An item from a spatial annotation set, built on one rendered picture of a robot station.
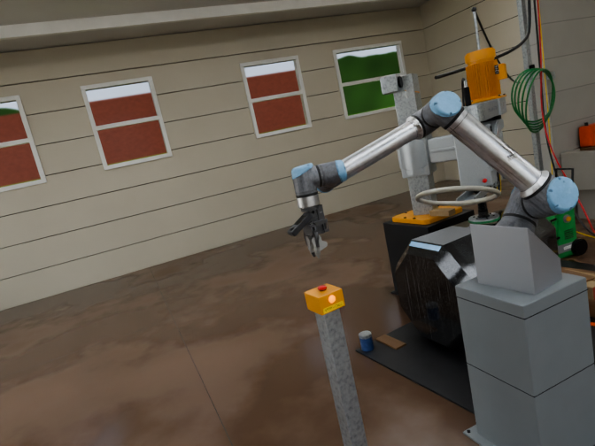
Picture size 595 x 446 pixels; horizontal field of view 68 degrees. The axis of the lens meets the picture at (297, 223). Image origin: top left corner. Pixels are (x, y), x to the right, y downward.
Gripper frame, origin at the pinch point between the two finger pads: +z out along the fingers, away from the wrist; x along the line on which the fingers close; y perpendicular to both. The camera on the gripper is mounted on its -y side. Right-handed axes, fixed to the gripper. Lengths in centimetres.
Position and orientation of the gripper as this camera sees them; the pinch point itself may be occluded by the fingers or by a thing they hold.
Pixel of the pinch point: (314, 255)
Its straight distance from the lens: 183.4
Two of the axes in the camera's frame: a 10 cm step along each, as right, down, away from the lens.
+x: -4.8, -0.6, 8.7
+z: 2.0, 9.6, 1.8
